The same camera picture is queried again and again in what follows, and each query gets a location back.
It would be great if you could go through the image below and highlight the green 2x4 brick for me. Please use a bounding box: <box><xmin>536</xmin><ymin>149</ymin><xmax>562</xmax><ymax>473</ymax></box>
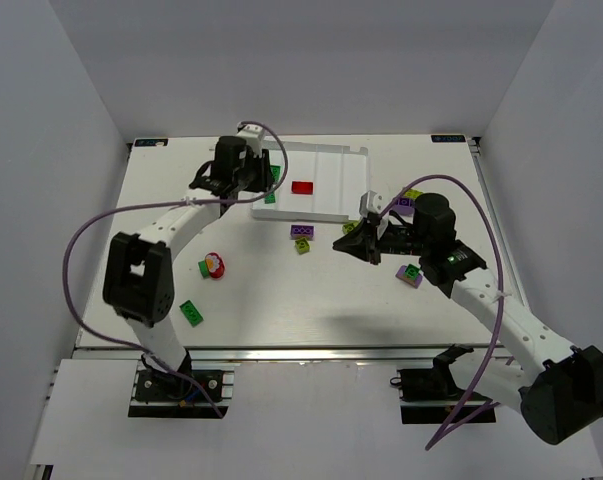
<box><xmin>270</xmin><ymin>165</ymin><xmax>281</xmax><ymax>183</ymax></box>

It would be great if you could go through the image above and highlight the red 2x4 brick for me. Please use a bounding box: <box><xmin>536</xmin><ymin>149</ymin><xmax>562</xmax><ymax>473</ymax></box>
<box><xmin>291</xmin><ymin>181</ymin><xmax>314</xmax><ymax>195</ymax></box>

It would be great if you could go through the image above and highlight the red flower brick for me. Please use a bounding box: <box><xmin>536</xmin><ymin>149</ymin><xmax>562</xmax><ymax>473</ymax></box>
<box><xmin>202</xmin><ymin>252</ymin><xmax>225</xmax><ymax>279</ymax></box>

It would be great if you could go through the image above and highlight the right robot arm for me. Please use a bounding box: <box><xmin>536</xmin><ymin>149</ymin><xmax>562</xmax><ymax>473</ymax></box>
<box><xmin>333</xmin><ymin>191</ymin><xmax>603</xmax><ymax>445</ymax></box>

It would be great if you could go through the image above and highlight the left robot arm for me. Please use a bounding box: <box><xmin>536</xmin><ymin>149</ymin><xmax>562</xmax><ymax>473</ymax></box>
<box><xmin>103</xmin><ymin>124</ymin><xmax>274</xmax><ymax>374</ymax></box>

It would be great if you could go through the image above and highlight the lime brick near tray corner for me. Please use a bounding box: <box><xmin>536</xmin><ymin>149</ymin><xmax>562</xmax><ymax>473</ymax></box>
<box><xmin>342</xmin><ymin>221</ymin><xmax>360</xmax><ymax>235</ymax></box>

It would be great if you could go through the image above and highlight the purple rounded brick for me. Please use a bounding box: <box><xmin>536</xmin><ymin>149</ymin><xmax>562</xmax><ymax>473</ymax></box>
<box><xmin>392</xmin><ymin>197</ymin><xmax>414</xmax><ymax>216</ymax></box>

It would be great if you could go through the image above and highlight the green brick on purple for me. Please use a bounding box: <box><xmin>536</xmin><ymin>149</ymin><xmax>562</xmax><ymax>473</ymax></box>
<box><xmin>404</xmin><ymin>264</ymin><xmax>420</xmax><ymax>280</ymax></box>

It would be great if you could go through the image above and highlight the purple curved brick with print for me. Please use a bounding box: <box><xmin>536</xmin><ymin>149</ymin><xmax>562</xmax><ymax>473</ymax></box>
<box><xmin>396</xmin><ymin>265</ymin><xmax>423</xmax><ymax>288</ymax></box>

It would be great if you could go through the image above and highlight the lime 2x4 brick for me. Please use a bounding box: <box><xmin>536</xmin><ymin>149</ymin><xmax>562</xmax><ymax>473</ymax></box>
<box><xmin>402</xmin><ymin>189</ymin><xmax>423</xmax><ymax>200</ymax></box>

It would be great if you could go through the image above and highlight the white divided sorting tray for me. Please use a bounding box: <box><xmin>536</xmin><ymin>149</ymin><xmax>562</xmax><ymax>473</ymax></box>
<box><xmin>251</xmin><ymin>142</ymin><xmax>370</xmax><ymax>223</ymax></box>

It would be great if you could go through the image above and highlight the lime brick near purple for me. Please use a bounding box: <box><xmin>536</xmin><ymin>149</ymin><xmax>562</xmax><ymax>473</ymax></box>
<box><xmin>295</xmin><ymin>238</ymin><xmax>310</xmax><ymax>255</ymax></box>

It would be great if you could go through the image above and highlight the purple 2x3 brick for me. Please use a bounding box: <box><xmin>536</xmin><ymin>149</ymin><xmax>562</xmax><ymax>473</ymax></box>
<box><xmin>290</xmin><ymin>224</ymin><xmax>315</xmax><ymax>240</ymax></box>

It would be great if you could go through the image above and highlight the dark label sticker left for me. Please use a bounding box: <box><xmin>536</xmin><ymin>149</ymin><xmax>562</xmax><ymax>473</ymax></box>
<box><xmin>133</xmin><ymin>138</ymin><xmax>168</xmax><ymax>148</ymax></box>

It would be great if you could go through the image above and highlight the dark label sticker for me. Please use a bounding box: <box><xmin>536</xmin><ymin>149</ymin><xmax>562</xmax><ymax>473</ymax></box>
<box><xmin>430</xmin><ymin>134</ymin><xmax>466</xmax><ymax>143</ymax></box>
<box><xmin>133</xmin><ymin>138</ymin><xmax>168</xmax><ymax>148</ymax></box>

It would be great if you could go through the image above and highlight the dark label sticker right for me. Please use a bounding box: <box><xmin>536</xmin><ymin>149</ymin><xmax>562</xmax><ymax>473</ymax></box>
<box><xmin>430</xmin><ymin>134</ymin><xmax>466</xmax><ymax>143</ymax></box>

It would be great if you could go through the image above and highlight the green 2x3 brick front left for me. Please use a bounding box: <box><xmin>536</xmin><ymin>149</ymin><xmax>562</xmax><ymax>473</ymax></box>
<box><xmin>179</xmin><ymin>300</ymin><xmax>204</xmax><ymax>327</ymax></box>

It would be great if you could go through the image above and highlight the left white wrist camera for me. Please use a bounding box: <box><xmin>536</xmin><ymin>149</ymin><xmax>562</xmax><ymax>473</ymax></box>
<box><xmin>237</xmin><ymin>124</ymin><xmax>265</xmax><ymax>157</ymax></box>

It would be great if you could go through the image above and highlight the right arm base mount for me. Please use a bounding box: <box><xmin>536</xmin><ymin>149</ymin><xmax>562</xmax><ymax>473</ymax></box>
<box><xmin>389</xmin><ymin>345</ymin><xmax>474</xmax><ymax>425</ymax></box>

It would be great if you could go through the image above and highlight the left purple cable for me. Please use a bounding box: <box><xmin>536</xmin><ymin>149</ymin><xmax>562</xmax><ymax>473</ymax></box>
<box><xmin>62</xmin><ymin>119</ymin><xmax>288</xmax><ymax>419</ymax></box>

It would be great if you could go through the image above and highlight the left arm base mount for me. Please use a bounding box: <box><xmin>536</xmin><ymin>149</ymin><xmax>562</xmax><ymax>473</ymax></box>
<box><xmin>128</xmin><ymin>360</ymin><xmax>234</xmax><ymax>420</ymax></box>

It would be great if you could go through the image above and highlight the aluminium table frame rail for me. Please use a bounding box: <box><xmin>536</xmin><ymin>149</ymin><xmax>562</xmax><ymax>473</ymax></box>
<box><xmin>70</xmin><ymin>137</ymin><xmax>530</xmax><ymax>364</ymax></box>

